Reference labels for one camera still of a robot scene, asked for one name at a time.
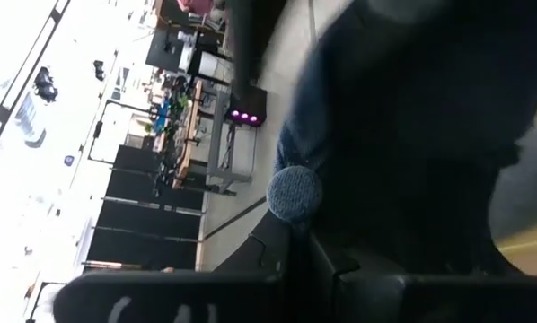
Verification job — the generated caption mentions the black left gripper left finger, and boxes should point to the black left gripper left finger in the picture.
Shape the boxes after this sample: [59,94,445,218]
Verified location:
[52,211,293,323]

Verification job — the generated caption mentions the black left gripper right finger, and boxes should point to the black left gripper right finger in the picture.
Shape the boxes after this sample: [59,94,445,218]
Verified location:
[308,232,537,323]

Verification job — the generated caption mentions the dark blue denim cap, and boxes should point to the dark blue denim cap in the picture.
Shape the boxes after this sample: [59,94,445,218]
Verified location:
[266,0,537,277]

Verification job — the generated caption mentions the black partition panels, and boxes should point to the black partition panels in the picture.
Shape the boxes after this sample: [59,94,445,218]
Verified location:
[82,144,206,273]

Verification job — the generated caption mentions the cluttered wooden workbench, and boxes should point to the cluttered wooden workbench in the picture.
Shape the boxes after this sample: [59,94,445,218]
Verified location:
[149,79,257,196]

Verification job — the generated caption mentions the black box with purple lights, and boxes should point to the black box with purple lights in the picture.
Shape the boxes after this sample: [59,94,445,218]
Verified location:
[226,83,269,128]

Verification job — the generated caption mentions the black double ceiling spotlight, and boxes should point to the black double ceiling spotlight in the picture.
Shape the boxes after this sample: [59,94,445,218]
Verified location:
[32,65,59,104]

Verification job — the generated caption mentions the long linear ceiling light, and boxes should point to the long linear ceiling light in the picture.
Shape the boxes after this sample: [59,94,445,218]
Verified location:
[0,0,72,171]

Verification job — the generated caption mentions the person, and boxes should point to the person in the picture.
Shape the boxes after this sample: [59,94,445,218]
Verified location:
[176,0,227,14]

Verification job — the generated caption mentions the black metal frame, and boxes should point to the black metal frame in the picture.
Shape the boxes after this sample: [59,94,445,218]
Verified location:
[86,99,160,166]

